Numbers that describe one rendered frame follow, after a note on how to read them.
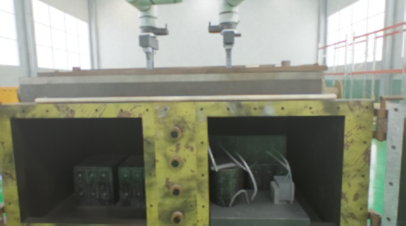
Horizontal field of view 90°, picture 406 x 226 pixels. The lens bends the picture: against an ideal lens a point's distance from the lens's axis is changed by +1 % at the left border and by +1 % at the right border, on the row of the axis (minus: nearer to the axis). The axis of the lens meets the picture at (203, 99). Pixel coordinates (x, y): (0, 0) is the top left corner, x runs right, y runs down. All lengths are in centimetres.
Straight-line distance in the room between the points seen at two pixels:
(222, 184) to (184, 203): 17
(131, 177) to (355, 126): 102
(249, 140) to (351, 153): 44
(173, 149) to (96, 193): 58
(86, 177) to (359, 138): 125
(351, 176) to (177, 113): 70
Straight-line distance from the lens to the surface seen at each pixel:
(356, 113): 93
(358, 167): 99
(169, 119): 80
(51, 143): 132
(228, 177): 94
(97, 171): 123
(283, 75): 89
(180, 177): 86
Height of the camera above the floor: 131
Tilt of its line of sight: 5 degrees down
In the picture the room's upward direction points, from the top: 1 degrees counter-clockwise
